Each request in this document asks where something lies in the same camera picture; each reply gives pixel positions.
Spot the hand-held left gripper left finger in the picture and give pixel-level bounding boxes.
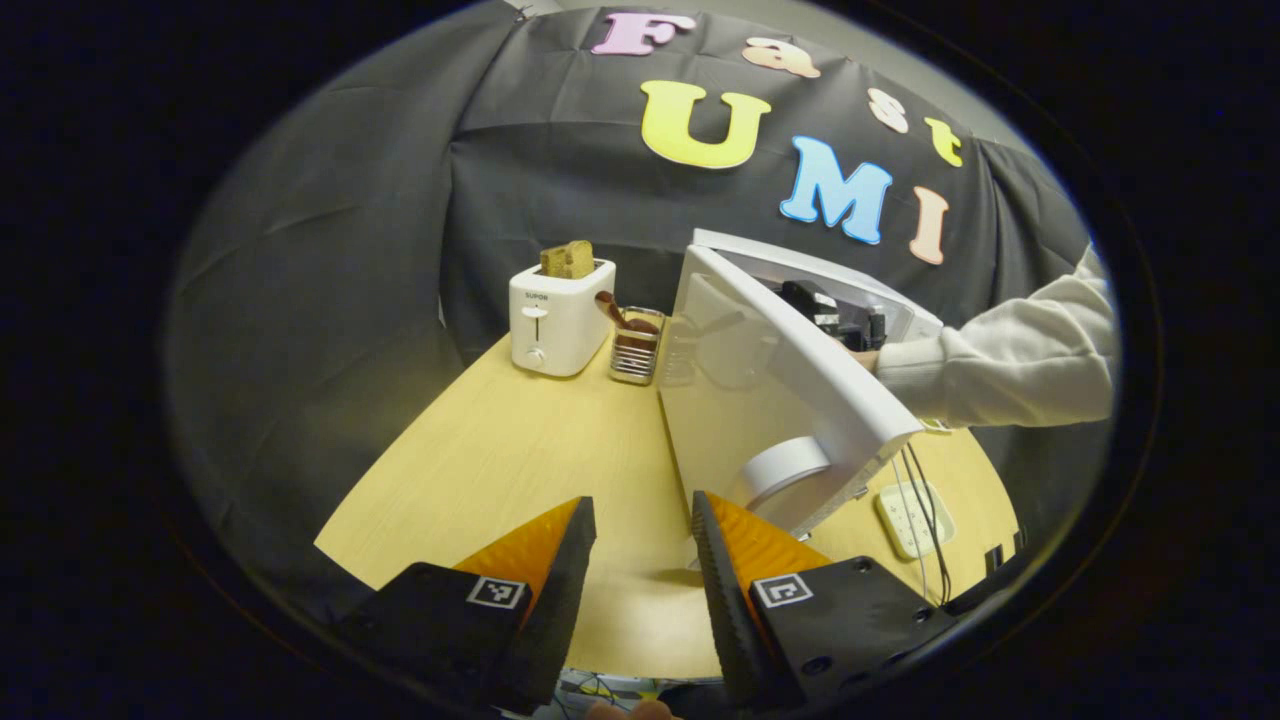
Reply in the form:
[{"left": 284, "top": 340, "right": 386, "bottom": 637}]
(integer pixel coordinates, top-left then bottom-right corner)
[{"left": 333, "top": 495, "right": 600, "bottom": 717}]

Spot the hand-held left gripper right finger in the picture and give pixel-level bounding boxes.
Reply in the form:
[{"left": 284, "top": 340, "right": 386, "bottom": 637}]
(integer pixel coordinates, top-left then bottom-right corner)
[{"left": 690, "top": 489, "right": 963, "bottom": 709}]

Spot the white microwave oven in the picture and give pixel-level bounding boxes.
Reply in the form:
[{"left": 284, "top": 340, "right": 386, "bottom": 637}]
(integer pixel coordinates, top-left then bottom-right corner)
[{"left": 655, "top": 228, "right": 946, "bottom": 541}]

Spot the metal utensil holder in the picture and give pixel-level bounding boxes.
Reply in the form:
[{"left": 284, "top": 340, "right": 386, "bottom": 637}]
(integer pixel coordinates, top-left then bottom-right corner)
[{"left": 609, "top": 306, "right": 667, "bottom": 387}]

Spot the white spotted square plate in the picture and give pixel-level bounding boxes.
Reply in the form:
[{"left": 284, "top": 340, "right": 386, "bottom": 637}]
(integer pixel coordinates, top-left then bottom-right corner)
[{"left": 875, "top": 483, "right": 957, "bottom": 562}]

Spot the brown wooden spoon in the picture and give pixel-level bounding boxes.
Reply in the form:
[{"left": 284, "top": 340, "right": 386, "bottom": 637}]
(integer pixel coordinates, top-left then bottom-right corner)
[{"left": 595, "top": 290, "right": 661, "bottom": 336}]

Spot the toasted bread slice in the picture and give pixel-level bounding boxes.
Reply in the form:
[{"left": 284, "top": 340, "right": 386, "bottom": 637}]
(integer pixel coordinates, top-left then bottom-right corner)
[{"left": 539, "top": 239, "right": 597, "bottom": 282}]

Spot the white toaster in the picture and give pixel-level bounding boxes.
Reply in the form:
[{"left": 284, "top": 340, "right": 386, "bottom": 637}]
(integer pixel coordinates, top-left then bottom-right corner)
[{"left": 508, "top": 257, "right": 618, "bottom": 379}]

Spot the black power cable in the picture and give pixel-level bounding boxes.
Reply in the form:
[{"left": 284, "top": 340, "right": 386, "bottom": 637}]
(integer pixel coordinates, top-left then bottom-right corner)
[{"left": 898, "top": 443, "right": 952, "bottom": 608}]

